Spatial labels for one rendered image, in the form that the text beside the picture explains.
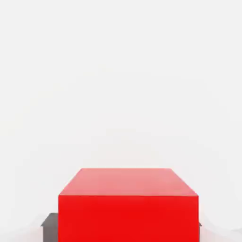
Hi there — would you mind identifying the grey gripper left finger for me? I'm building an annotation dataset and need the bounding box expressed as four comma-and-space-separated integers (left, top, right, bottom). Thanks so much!
40, 212, 59, 242

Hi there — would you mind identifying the small red cube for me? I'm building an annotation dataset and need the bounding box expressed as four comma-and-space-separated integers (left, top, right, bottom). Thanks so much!
58, 168, 199, 242

